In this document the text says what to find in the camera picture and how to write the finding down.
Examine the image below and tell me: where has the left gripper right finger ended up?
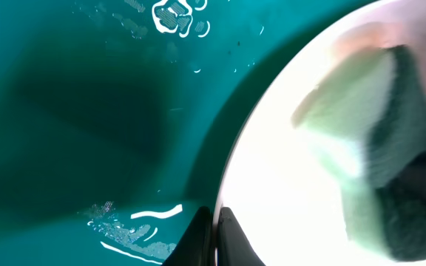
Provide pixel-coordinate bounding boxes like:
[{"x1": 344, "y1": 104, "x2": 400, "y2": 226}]
[{"x1": 217, "y1": 207, "x2": 265, "y2": 266}]

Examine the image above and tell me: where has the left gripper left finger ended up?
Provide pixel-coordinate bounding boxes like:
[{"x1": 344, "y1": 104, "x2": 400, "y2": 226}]
[{"x1": 162, "y1": 206, "x2": 213, "y2": 266}]

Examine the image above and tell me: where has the teal plastic tray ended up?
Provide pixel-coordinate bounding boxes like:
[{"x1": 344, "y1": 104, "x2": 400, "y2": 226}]
[{"x1": 0, "y1": 0, "x2": 364, "y2": 265}]

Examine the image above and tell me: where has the white plate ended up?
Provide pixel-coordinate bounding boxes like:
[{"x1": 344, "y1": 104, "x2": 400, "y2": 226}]
[{"x1": 214, "y1": 0, "x2": 426, "y2": 265}]

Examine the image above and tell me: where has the green scouring sponge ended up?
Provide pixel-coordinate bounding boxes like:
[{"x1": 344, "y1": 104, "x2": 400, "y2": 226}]
[{"x1": 291, "y1": 45, "x2": 426, "y2": 262}]

